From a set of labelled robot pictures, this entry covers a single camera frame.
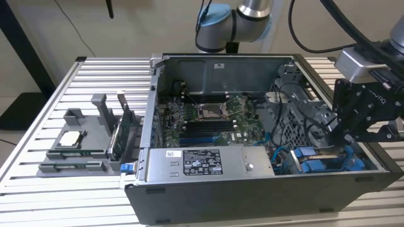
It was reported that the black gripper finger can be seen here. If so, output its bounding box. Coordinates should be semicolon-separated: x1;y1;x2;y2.
327;79;368;146
348;124;399;143

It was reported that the black disk wire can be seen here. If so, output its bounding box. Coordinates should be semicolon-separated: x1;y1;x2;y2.
314;115;338;148
302;117;322;149

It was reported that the metal disk bay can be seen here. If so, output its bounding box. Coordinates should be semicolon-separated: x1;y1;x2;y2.
290;141;380;175

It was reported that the black RAM slot bank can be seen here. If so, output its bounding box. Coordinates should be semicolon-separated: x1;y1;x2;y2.
184;93;228;104
180;120;238;139

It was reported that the blue expansion slot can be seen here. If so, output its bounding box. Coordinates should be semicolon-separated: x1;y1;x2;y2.
179;138;219;146

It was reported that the gray metal drive cage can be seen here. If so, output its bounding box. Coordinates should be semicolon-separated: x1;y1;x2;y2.
264;63;338;148

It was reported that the green motherboard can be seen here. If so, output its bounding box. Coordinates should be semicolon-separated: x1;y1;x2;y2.
158;93;270;147

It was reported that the metal socket cover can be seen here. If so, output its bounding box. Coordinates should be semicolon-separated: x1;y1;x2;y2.
223;96;250;116

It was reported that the CPU socket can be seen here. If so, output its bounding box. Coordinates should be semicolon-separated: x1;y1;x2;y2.
196;104;224;121

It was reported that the thin metal locking lever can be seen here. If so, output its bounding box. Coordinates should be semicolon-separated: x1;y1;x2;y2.
184;91;200;106

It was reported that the silver power supply unit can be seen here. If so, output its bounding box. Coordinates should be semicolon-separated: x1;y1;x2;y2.
144;146;275;183

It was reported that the black open PC case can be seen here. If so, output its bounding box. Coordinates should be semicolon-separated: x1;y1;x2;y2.
119;52;404;225

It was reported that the green graphics card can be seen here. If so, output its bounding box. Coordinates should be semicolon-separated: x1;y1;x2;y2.
107;91;140;164

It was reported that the blue case latch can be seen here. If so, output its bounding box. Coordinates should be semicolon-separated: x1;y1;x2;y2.
120;163;136;175

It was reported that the gray parts rack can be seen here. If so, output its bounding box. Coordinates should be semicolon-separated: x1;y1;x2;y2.
36;93;146;178

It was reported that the silver CPU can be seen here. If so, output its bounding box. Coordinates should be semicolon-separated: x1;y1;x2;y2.
60;131;84;146

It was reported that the black stand with base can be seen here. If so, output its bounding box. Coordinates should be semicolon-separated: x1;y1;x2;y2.
0;0;59;131

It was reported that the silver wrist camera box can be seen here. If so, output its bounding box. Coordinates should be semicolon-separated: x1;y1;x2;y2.
334;46;392;84

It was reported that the long thin black wire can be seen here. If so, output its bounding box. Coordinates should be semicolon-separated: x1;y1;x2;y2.
271;81;307;146

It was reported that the short blue wire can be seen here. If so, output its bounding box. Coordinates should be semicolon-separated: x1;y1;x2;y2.
258;131;274;145

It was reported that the blue data wire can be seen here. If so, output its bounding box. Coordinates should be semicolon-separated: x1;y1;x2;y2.
274;146;290;166

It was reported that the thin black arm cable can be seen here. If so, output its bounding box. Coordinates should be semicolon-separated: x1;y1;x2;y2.
288;0;359;54

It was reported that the black cable on arm joint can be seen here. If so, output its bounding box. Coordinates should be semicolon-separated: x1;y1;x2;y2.
196;0;214;30

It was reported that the thin dark wall cable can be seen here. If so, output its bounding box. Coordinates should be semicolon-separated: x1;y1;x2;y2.
54;0;96;58

